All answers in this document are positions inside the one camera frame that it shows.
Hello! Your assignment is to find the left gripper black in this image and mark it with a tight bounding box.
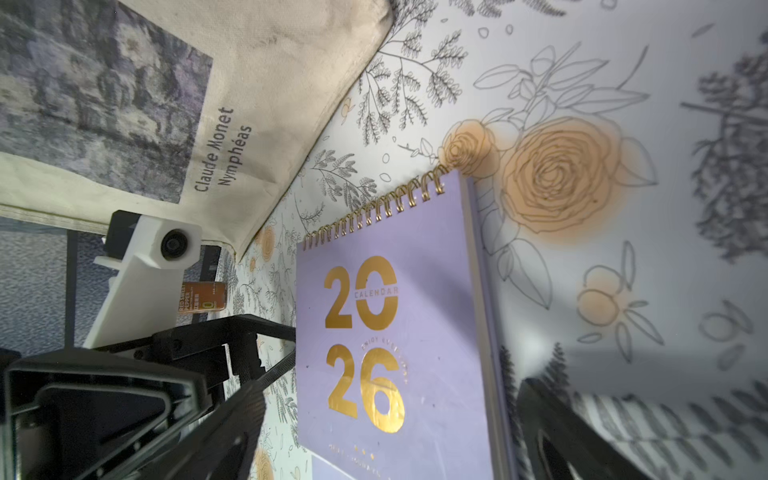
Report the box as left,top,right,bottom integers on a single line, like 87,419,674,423
1,314,296,479

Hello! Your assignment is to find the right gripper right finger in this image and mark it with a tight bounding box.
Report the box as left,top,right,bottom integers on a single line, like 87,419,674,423
517,378,647,480

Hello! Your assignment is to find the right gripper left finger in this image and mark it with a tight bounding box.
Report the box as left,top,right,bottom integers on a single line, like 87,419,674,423
143,381,266,479

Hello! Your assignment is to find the purple 2026 calendar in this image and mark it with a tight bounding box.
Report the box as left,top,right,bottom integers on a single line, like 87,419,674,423
296,169,516,479

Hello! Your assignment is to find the cream canvas tote bag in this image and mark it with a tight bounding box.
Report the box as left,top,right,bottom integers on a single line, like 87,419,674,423
1,1,393,253

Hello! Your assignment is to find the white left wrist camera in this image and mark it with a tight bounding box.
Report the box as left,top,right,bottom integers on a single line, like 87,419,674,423
84,210,202,349

